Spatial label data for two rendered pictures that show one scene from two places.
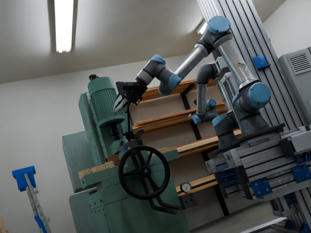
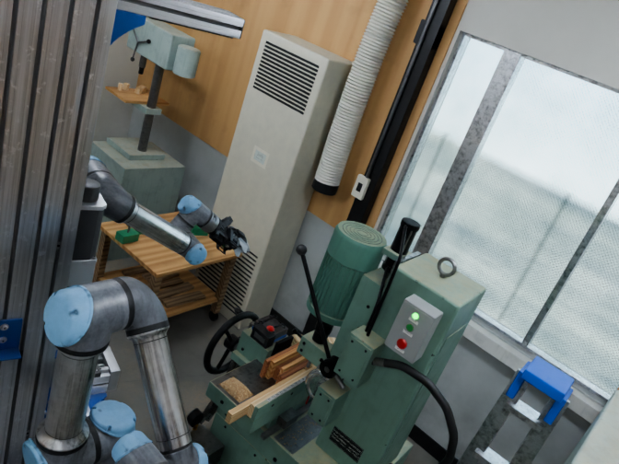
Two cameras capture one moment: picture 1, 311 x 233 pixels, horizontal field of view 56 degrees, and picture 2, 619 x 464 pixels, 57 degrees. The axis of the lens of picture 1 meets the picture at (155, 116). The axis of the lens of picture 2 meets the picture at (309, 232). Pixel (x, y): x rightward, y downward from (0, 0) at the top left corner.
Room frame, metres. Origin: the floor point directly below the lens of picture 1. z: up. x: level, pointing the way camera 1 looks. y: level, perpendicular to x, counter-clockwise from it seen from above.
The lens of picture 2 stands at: (3.17, -0.81, 2.17)
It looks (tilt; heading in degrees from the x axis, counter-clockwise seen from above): 23 degrees down; 145
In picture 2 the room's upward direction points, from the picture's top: 20 degrees clockwise
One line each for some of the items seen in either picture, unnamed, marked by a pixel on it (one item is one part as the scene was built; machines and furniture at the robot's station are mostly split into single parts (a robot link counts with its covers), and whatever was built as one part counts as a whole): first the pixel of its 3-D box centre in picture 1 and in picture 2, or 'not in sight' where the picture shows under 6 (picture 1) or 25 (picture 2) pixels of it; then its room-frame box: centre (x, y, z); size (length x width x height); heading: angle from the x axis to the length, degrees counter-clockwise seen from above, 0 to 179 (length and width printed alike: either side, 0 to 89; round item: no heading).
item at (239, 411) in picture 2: (139, 159); (286, 384); (1.93, 0.19, 0.92); 0.57 x 0.02 x 0.04; 114
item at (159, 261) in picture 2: not in sight; (165, 268); (0.29, 0.30, 0.32); 0.66 x 0.57 x 0.64; 113
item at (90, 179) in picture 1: (132, 167); (276, 367); (1.80, 0.23, 0.87); 0.61 x 0.30 x 0.06; 114
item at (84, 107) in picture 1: (105, 140); (396, 370); (2.15, 0.41, 1.16); 0.22 x 0.22 x 0.72; 24
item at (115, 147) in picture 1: (118, 148); (318, 353); (1.91, 0.30, 1.03); 0.14 x 0.07 x 0.09; 24
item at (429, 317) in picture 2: not in sight; (413, 329); (2.24, 0.29, 1.40); 0.10 x 0.06 x 0.16; 24
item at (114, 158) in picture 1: (128, 157); (286, 356); (1.81, 0.24, 0.94); 0.26 x 0.01 x 0.07; 114
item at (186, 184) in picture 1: (185, 188); (194, 420); (1.80, -0.03, 0.65); 0.06 x 0.04 x 0.08; 114
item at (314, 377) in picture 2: not in sight; (321, 387); (2.06, 0.23, 1.02); 0.12 x 0.03 x 0.12; 24
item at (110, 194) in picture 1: (126, 190); (316, 428); (2.00, 0.34, 0.76); 0.57 x 0.45 x 0.09; 24
